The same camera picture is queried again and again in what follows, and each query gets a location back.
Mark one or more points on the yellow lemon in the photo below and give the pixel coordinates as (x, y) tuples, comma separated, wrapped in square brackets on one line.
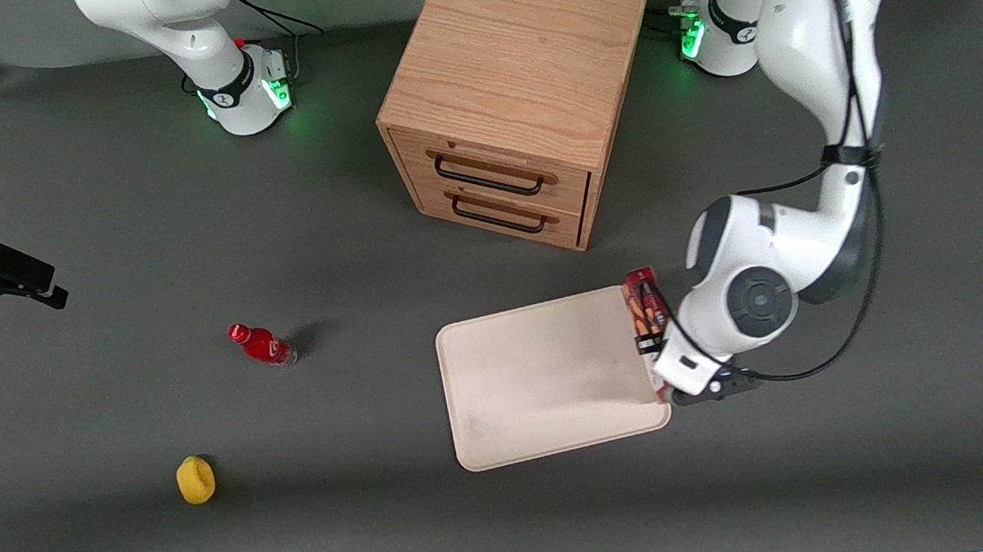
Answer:
[(196, 481)]

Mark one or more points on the wooden drawer cabinet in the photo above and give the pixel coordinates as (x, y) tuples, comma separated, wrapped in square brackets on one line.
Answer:
[(515, 48)]

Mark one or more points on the wooden drawer front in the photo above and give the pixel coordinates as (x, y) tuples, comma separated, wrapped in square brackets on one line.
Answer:
[(569, 189), (563, 226)]

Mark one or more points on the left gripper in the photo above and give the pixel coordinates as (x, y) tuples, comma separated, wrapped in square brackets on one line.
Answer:
[(650, 344)]

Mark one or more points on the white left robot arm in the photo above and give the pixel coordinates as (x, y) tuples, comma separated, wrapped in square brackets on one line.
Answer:
[(813, 56)]

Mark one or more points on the cream rectangular tray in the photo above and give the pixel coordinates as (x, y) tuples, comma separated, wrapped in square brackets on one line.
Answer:
[(546, 379)]

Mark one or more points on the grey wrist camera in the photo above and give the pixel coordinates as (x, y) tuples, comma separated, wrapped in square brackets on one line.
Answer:
[(717, 387)]

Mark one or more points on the small red bottle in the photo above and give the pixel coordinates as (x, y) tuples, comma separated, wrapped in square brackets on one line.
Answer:
[(264, 344)]

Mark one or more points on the red cookie box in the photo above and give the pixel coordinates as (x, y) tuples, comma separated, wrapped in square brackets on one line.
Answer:
[(642, 311)]

